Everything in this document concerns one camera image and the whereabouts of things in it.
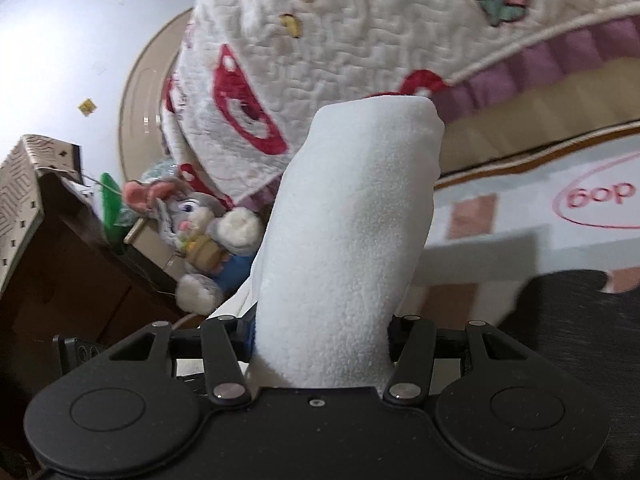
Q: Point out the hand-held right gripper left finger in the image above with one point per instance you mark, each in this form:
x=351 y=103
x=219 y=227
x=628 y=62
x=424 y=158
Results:
x=246 y=342

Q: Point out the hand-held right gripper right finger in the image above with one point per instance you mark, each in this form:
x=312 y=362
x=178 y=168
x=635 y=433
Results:
x=400 y=340

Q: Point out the cream fleece garment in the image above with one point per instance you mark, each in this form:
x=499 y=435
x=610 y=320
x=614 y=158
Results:
x=350 y=235

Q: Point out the dark wooden cabinet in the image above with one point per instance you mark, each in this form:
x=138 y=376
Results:
x=60 y=285

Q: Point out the grey plush rabbit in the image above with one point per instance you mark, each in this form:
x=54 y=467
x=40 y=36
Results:
x=210 y=240

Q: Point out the beige bedside drawer unit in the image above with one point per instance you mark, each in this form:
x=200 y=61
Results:
x=150 y=245

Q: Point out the green plastic bag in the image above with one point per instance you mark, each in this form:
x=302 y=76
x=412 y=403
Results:
x=112 y=205

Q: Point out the checkered printed rug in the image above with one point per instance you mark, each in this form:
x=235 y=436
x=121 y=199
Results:
x=480 y=210

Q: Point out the patterned cabinet cover cloth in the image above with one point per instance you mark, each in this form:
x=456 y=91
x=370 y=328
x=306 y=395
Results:
x=20 y=195

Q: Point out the clear plastic bag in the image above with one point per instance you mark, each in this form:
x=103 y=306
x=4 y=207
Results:
x=160 y=172

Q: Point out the quilted bedspread red bears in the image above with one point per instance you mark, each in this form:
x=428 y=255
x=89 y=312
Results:
x=525 y=125

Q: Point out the quilted bear print bedspread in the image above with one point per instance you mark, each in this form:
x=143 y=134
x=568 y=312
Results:
x=350 y=35

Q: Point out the yellow wall sticker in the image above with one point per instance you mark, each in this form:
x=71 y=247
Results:
x=87 y=106

